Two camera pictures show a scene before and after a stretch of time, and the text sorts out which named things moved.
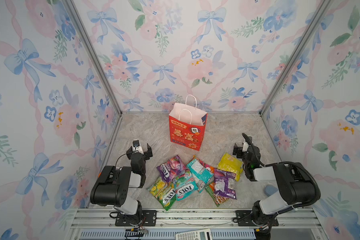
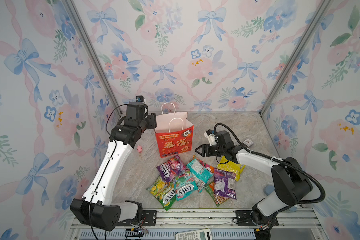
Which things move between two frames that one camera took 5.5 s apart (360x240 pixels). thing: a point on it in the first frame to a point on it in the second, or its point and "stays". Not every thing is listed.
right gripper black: [239, 150] to [203, 147]
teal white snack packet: [202, 173] stays
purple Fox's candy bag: [172, 168] stays
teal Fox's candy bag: [184, 185] stays
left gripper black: [148, 153] to [152, 121]
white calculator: [198, 234] stays
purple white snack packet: [224, 183] stays
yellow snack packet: [229, 163] stays
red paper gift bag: [187, 124] to [174, 131]
